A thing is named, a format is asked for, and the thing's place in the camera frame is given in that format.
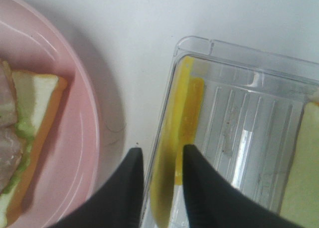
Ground pink round plate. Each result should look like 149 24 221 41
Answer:
0 0 100 228

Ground green lettuce leaf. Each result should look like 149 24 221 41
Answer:
8 120 35 193

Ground bacon strip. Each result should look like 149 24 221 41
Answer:
0 60 17 128
0 126 27 194

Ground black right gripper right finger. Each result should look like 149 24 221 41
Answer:
182 144 298 228

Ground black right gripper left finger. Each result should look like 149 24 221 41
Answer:
51 147 144 228

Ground bread slice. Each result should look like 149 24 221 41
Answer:
280 101 319 228
0 70 67 228

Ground yellow cheese slice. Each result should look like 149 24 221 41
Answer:
150 56 204 228

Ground right clear plastic container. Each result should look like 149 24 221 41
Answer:
140 36 319 228

